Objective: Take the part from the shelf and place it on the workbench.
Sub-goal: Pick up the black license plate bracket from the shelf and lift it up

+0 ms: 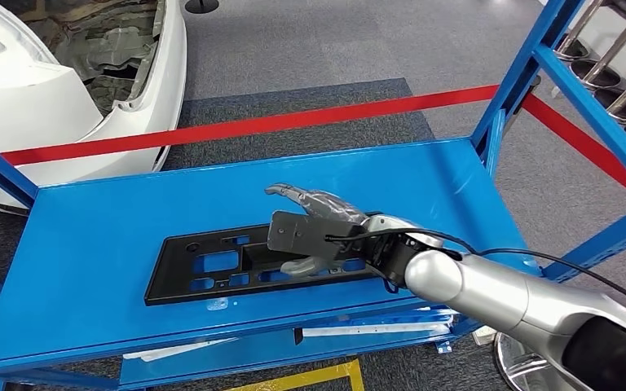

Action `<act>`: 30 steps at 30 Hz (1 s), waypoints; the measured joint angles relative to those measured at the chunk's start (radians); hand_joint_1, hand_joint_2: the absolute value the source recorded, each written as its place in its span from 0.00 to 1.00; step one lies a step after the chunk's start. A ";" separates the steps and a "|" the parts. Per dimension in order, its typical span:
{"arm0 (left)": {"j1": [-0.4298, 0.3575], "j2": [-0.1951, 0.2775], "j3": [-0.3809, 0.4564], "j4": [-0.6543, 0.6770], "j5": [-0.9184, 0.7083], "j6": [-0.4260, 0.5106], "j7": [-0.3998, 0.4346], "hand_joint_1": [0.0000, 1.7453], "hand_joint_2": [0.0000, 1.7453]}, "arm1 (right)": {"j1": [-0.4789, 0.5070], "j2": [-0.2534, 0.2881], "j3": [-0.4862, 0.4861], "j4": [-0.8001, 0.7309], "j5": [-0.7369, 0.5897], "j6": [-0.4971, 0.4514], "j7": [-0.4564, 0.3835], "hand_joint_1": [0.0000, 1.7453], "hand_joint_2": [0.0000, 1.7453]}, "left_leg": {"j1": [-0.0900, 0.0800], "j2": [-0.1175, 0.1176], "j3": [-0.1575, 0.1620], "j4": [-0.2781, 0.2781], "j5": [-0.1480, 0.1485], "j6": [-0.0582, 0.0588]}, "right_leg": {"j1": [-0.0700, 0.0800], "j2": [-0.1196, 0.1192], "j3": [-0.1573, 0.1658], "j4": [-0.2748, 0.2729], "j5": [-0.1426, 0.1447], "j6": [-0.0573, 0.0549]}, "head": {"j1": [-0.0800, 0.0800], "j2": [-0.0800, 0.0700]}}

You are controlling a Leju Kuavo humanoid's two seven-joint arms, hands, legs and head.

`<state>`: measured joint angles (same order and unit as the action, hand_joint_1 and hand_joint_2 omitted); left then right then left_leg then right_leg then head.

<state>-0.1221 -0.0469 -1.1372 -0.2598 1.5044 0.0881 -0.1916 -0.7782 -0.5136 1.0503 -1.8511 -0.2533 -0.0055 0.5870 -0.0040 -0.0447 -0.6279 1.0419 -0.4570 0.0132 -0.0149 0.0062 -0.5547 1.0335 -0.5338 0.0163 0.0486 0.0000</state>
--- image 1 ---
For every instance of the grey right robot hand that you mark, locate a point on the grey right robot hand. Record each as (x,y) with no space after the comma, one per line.
(324,202)

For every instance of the black plastic plate bracket part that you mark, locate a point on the black plastic plate bracket part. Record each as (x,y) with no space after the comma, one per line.
(178,280)

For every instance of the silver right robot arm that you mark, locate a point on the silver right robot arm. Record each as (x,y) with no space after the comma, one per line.
(480,291)

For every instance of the large blue metal shelf rack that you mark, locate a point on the large blue metal shelf rack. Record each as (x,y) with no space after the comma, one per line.
(102,243)

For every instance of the long red barrier belt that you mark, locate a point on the long red barrier belt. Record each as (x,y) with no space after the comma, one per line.
(291,121)

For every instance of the white plastic crate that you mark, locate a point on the white plastic crate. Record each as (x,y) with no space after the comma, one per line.
(378,329)

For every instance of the yellow floor tape square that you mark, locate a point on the yellow floor tape square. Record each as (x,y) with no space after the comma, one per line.
(302,379)

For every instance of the white plastic tray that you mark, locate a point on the white plastic tray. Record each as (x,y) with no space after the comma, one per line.
(167,352)

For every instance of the black round stand base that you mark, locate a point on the black round stand base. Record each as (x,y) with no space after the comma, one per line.
(202,5)

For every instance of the white car body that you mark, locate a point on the white car body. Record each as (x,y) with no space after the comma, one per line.
(21,97)

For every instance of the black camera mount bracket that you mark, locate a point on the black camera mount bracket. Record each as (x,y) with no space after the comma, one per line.
(302,235)

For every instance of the dark barrier post behind rack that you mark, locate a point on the dark barrier post behind rack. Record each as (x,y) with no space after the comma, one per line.
(534,82)

